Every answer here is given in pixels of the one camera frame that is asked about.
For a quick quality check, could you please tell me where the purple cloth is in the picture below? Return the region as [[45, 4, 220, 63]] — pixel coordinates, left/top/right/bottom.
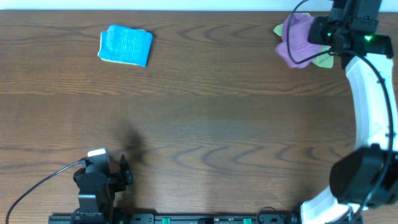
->
[[275, 12, 326, 69]]

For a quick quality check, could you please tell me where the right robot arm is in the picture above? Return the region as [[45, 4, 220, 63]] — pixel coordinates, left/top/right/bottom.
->
[[300, 0, 397, 223]]

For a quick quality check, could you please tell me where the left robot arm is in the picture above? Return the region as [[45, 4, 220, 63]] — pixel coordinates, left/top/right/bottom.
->
[[73, 154, 133, 223]]

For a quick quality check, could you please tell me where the light green cloth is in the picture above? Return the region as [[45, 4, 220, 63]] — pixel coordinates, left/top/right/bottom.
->
[[273, 12, 335, 69]]

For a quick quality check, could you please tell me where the yellow-green cloth under blue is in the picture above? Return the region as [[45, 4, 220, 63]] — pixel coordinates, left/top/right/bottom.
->
[[97, 28, 147, 67]]

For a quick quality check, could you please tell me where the folded blue cloth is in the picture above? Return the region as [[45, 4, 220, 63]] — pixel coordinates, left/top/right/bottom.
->
[[98, 24, 154, 68]]

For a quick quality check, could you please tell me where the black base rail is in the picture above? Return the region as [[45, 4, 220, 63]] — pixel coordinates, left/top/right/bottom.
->
[[48, 212, 302, 224]]

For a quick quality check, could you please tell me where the left black cable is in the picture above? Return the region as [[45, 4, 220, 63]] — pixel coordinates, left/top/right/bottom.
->
[[5, 159, 86, 224]]

